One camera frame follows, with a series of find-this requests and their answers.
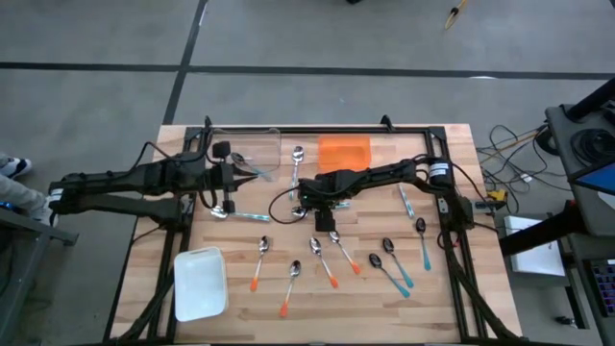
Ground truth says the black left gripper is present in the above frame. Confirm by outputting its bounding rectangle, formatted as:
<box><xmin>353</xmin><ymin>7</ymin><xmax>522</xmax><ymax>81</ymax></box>
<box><xmin>201</xmin><ymin>141</ymin><xmax>259</xmax><ymax>215</ymax></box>

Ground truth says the yellow hanging power cord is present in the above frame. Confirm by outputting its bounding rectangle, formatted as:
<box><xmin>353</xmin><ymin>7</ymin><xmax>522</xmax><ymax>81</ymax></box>
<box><xmin>444</xmin><ymin>0</ymin><xmax>470</xmax><ymax>32</ymax></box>

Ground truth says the black aluminium table frame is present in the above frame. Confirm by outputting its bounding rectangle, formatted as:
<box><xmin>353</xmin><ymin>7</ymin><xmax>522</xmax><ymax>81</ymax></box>
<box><xmin>108</xmin><ymin>114</ymin><xmax>528</xmax><ymax>346</ymax></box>

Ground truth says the grey equipment cart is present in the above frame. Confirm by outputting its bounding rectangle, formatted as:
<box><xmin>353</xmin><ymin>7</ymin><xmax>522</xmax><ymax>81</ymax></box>
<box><xmin>545</xmin><ymin>103</ymin><xmax>615</xmax><ymax>241</ymax></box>

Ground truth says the black slanted pole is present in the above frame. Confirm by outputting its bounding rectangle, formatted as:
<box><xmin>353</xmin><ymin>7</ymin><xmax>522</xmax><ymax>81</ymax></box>
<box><xmin>564</xmin><ymin>79</ymin><xmax>615</xmax><ymax>121</ymax></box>

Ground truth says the person's shoe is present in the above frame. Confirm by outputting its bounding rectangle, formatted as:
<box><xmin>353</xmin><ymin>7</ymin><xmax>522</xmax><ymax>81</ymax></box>
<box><xmin>0</xmin><ymin>156</ymin><xmax>34</xmax><ymax>180</ymax></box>
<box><xmin>40</xmin><ymin>195</ymin><xmax>60</xmax><ymax>228</ymax></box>

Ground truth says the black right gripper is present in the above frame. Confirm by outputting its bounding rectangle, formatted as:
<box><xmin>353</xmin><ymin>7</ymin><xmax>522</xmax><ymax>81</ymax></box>
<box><xmin>298</xmin><ymin>171</ymin><xmax>347</xmax><ymax>233</ymax></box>

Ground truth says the black cart beam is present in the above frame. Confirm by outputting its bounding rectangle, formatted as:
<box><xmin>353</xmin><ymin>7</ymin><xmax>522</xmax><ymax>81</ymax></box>
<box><xmin>498</xmin><ymin>199</ymin><xmax>580</xmax><ymax>259</ymax></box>

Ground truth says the silver spoon patterned blue handle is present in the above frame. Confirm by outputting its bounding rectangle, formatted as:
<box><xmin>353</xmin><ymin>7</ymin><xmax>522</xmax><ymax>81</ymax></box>
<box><xmin>398</xmin><ymin>184</ymin><xmax>416</xmax><ymax>220</ymax></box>
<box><xmin>209</xmin><ymin>205</ymin><xmax>272</xmax><ymax>223</ymax></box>
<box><xmin>287</xmin><ymin>145</ymin><xmax>306</xmax><ymax>201</ymax></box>
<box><xmin>291</xmin><ymin>201</ymin><xmax>352</xmax><ymax>220</ymax></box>

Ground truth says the white flat box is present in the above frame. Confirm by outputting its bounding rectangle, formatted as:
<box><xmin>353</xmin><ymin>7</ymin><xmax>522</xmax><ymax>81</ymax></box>
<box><xmin>503</xmin><ymin>214</ymin><xmax>567</xmax><ymax>278</ymax></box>

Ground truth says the laptop with blue screen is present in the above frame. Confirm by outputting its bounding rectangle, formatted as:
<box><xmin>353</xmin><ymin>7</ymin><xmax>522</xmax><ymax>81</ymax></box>
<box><xmin>566</xmin><ymin>161</ymin><xmax>615</xmax><ymax>198</ymax></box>

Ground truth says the coiled black cable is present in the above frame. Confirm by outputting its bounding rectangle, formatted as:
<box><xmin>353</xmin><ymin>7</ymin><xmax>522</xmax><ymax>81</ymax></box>
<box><xmin>569</xmin><ymin>127</ymin><xmax>615</xmax><ymax>167</ymax></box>

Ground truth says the clear plastic container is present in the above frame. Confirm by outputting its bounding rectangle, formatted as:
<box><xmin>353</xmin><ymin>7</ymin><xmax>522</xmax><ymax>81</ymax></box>
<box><xmin>204</xmin><ymin>125</ymin><xmax>283</xmax><ymax>175</ymax></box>

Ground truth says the orange plastic container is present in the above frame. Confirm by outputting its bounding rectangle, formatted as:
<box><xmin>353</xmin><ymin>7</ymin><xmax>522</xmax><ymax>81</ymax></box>
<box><xmin>316</xmin><ymin>135</ymin><xmax>374</xmax><ymax>174</ymax></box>

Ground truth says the silver spoon orange handle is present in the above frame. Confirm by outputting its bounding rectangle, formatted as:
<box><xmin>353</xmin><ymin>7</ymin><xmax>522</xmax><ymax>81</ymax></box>
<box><xmin>249</xmin><ymin>235</ymin><xmax>271</xmax><ymax>293</ymax></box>
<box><xmin>308</xmin><ymin>236</ymin><xmax>340</xmax><ymax>290</ymax></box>
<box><xmin>279</xmin><ymin>259</ymin><xmax>303</xmax><ymax>319</ymax></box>
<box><xmin>327</xmin><ymin>229</ymin><xmax>362</xmax><ymax>277</ymax></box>

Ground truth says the white plastic container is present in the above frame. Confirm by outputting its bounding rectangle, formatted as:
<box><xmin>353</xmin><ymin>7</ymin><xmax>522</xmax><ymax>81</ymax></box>
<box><xmin>172</xmin><ymin>246</ymin><xmax>230</xmax><ymax>323</ymax></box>

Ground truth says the grey metal stand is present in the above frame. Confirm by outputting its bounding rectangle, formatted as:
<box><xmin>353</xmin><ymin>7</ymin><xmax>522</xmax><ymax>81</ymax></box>
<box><xmin>0</xmin><ymin>206</ymin><xmax>79</xmax><ymax>346</ymax></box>

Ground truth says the keyboard with coloured keys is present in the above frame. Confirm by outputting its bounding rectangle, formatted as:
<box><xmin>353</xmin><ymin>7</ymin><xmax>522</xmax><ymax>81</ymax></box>
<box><xmin>588</xmin><ymin>259</ymin><xmax>615</xmax><ymax>318</ymax></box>

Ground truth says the black floor cable bundle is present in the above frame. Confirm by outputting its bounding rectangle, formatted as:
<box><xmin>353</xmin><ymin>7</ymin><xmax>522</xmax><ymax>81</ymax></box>
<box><xmin>475</xmin><ymin>123</ymin><xmax>558</xmax><ymax>193</ymax></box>

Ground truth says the person's leg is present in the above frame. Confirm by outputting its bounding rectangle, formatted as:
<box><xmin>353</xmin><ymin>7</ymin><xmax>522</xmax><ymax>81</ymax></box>
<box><xmin>0</xmin><ymin>173</ymin><xmax>49</xmax><ymax>212</ymax></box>

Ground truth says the black spoon blue handle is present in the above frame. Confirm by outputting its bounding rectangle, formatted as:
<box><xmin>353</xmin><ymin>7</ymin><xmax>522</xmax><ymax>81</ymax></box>
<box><xmin>368</xmin><ymin>253</ymin><xmax>412</xmax><ymax>300</ymax></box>
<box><xmin>381</xmin><ymin>236</ymin><xmax>415</xmax><ymax>289</ymax></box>
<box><xmin>415</xmin><ymin>216</ymin><xmax>432</xmax><ymax>272</ymax></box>
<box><xmin>230</xmin><ymin>151</ymin><xmax>275</xmax><ymax>183</ymax></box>

